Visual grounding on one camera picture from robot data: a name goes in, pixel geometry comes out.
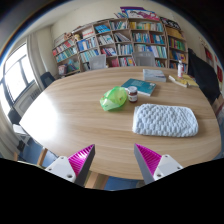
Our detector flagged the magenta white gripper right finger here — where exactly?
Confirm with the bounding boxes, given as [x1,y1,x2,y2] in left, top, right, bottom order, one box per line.
[134,144,182,184]

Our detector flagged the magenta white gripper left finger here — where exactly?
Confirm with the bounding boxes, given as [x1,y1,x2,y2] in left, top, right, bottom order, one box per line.
[46,144,95,186]

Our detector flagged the white folded towel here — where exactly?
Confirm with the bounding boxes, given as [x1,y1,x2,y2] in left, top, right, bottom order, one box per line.
[132,104,199,137]

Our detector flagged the teal book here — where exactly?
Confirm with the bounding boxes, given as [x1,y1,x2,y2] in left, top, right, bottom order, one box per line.
[122,79,156,96]

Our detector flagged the green plastic bag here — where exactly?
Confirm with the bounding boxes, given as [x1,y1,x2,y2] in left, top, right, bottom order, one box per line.
[100,86,127,111]

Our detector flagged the small jar red label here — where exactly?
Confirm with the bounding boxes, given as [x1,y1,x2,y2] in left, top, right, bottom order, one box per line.
[128,86,138,103]

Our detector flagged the white radiator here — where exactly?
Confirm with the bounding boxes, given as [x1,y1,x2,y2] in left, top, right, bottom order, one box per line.
[14,83,41,116]

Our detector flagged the grey white book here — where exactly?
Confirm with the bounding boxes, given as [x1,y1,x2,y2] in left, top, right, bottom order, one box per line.
[143,69,166,82]

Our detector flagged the yellow book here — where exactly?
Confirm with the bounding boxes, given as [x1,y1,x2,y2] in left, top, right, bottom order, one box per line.
[168,74,198,87]

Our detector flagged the dark blue armchair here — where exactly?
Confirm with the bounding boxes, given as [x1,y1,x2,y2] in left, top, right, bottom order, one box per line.
[41,72,55,88]

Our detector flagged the white spray bottle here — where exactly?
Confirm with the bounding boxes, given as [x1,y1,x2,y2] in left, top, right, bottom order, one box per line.
[177,60,183,78]

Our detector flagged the dark jacket on chair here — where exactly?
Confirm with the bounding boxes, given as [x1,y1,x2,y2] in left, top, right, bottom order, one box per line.
[188,49,221,104]

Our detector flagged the window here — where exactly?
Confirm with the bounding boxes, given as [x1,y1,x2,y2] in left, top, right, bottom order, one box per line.
[0,43,34,114]

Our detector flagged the grey chair right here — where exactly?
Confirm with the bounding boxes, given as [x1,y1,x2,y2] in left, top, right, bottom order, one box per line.
[132,51,156,67]

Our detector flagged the grey chair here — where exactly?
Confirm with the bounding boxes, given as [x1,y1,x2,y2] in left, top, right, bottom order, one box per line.
[89,54,106,70]
[132,51,156,67]

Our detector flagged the grey chair left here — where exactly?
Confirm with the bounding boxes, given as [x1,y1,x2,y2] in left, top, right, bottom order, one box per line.
[89,54,106,70]

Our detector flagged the wooden bookshelf with books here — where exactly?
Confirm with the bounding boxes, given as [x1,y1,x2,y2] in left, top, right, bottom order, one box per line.
[52,18,188,75]

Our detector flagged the colourful boxes atop shelf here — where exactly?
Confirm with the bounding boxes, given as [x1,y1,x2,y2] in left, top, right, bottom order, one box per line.
[116,7,159,21]

